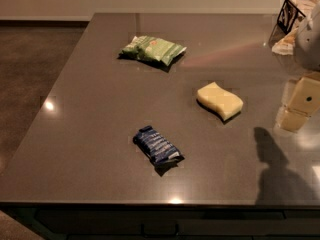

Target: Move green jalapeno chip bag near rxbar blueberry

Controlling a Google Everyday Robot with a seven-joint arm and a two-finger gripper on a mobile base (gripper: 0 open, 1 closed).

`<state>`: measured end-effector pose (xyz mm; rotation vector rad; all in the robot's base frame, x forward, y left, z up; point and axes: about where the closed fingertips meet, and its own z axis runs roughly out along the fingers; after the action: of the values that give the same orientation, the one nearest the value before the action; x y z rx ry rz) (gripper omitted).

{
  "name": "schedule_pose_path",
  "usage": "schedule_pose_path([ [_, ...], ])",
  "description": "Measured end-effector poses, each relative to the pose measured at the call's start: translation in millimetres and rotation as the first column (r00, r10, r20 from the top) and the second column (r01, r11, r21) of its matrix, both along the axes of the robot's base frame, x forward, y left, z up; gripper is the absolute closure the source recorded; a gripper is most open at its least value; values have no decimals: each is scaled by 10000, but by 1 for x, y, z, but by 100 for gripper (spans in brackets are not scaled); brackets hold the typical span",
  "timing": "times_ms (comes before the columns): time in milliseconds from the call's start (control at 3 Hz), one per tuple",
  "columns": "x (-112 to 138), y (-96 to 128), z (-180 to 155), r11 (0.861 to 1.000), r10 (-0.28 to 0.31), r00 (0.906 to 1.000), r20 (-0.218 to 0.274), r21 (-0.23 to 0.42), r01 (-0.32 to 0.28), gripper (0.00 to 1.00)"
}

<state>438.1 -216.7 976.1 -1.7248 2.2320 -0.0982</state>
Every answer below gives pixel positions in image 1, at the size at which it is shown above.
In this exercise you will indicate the yellow sponge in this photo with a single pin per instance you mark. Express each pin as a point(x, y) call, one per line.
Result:
point(219, 100)

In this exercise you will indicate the green jalapeno chip bag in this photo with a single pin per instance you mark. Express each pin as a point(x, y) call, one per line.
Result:
point(152, 49)

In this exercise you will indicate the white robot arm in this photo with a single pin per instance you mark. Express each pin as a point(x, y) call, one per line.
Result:
point(306, 49)

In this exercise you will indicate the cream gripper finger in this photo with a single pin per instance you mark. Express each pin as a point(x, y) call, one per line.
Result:
point(301, 99)

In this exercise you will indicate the blue rxbar blueberry bar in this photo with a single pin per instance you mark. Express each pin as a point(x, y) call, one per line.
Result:
point(156, 147)

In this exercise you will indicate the black wire basket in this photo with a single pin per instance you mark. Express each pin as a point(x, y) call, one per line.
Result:
point(292, 13)

